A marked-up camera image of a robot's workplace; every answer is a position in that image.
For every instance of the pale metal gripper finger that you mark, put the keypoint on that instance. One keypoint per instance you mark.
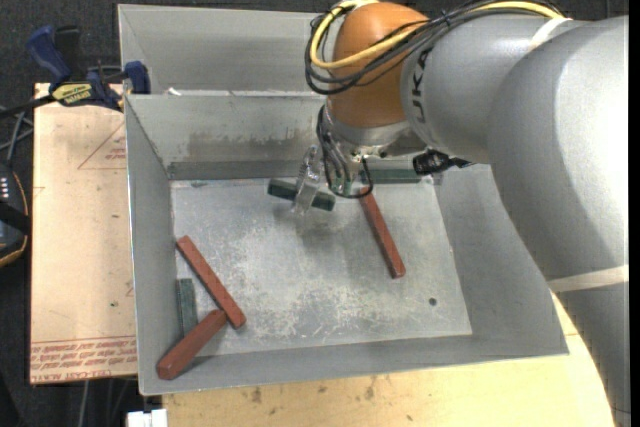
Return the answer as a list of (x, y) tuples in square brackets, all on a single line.
[(305, 199), (311, 165)]

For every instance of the red-brown flat block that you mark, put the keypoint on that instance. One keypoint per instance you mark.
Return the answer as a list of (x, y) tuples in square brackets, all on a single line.
[(210, 280), (382, 235), (190, 347)]

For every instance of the grey metal bin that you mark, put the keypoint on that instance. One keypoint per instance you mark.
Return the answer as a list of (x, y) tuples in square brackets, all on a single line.
[(310, 285)]

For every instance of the dark green block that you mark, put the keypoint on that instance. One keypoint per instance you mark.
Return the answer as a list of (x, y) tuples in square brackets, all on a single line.
[(397, 175), (186, 305), (280, 189)]

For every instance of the brown cardboard board red print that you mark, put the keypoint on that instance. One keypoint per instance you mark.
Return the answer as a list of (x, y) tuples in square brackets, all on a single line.
[(80, 240)]

